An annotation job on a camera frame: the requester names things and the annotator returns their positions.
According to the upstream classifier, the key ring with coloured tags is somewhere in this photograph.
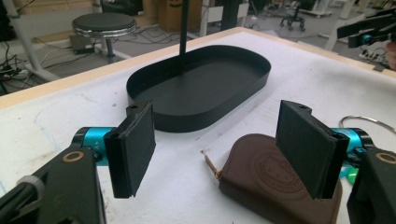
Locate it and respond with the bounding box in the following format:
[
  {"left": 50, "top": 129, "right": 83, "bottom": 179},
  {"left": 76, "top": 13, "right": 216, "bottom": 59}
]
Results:
[{"left": 338, "top": 115, "right": 396, "bottom": 186}]

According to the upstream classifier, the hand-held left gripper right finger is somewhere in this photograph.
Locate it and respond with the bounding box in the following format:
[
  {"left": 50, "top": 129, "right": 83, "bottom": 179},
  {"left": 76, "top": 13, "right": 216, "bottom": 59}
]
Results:
[{"left": 275, "top": 100, "right": 350, "bottom": 200}]

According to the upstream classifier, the black office chair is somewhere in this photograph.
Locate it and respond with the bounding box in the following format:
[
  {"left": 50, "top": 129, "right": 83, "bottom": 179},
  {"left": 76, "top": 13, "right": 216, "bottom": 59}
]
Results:
[{"left": 279, "top": 0, "right": 307, "bottom": 32}]

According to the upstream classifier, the black oval tray with pole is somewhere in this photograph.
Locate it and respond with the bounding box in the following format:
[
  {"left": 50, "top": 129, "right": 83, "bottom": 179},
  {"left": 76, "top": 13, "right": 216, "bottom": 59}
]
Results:
[{"left": 125, "top": 0, "right": 272, "bottom": 133}]

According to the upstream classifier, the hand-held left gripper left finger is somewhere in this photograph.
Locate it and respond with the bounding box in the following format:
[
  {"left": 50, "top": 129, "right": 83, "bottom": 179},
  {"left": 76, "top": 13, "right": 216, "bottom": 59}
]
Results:
[{"left": 104, "top": 100, "right": 157, "bottom": 199}]

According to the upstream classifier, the white metal stand leg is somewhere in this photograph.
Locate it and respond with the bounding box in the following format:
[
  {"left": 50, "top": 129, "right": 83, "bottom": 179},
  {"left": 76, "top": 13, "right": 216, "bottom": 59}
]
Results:
[{"left": 2, "top": 0, "right": 61, "bottom": 82}]

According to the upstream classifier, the white power strip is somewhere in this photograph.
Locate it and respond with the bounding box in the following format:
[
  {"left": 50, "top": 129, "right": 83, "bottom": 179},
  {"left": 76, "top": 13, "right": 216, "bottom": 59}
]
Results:
[{"left": 358, "top": 50, "right": 385, "bottom": 63}]

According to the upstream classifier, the cardboard box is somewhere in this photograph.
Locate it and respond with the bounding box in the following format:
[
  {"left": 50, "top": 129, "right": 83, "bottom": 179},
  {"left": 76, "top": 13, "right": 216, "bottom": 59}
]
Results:
[{"left": 157, "top": 0, "right": 204, "bottom": 33}]

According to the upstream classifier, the round black chrome-rimmed stool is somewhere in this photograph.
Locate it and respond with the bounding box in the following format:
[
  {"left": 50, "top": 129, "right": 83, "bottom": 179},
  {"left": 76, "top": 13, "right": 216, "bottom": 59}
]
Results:
[{"left": 72, "top": 12, "right": 138, "bottom": 64}]

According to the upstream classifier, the tangle of floor cables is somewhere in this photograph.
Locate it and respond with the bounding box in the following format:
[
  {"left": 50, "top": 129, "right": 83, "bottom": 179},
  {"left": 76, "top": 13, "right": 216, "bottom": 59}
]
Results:
[{"left": 116, "top": 24, "right": 188, "bottom": 46}]

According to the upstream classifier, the white table leg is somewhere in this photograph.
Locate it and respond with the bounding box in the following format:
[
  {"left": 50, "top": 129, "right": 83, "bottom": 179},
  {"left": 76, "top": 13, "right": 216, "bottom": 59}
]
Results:
[{"left": 199, "top": 0, "right": 210, "bottom": 37}]

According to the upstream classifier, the brown leather zip wallet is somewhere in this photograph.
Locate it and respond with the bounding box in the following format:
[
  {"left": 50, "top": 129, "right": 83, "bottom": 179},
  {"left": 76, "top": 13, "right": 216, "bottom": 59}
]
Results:
[{"left": 204, "top": 133, "right": 344, "bottom": 224}]

